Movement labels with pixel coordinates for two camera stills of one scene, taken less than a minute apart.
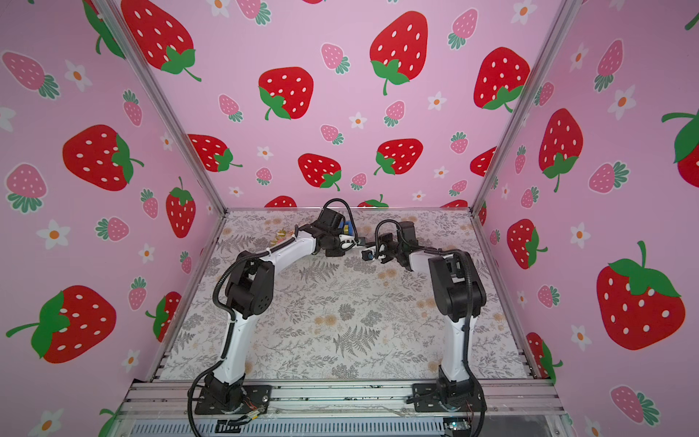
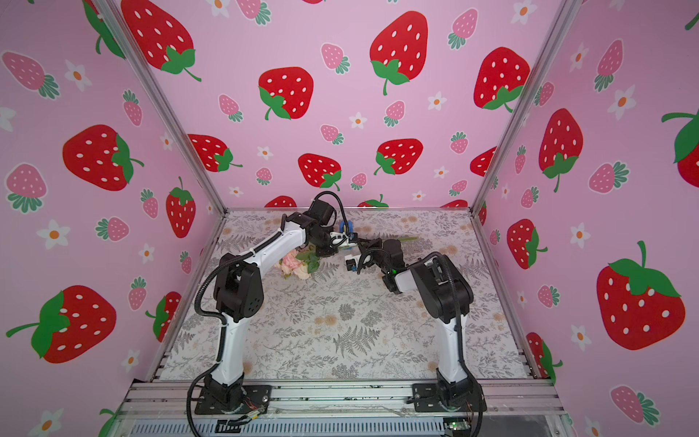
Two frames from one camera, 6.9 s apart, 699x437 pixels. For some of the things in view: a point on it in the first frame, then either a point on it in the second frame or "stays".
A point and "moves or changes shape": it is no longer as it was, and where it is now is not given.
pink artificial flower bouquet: x=280 y=237 moves or changes shape
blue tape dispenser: x=348 y=228 stays
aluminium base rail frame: x=167 y=409 stays
